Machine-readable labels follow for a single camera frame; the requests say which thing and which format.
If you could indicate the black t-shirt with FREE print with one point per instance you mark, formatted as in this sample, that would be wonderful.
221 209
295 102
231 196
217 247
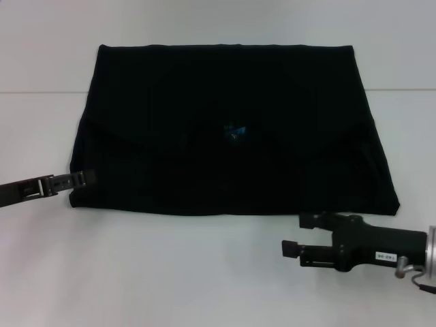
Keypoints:
221 153

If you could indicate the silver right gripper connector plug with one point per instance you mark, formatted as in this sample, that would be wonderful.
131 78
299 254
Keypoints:
405 269

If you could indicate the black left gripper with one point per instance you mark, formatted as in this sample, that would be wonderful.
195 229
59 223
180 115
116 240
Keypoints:
24 190

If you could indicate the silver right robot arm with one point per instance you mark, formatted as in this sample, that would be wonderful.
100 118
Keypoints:
431 247

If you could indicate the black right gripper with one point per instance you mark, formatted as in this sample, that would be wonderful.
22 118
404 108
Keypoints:
374 243

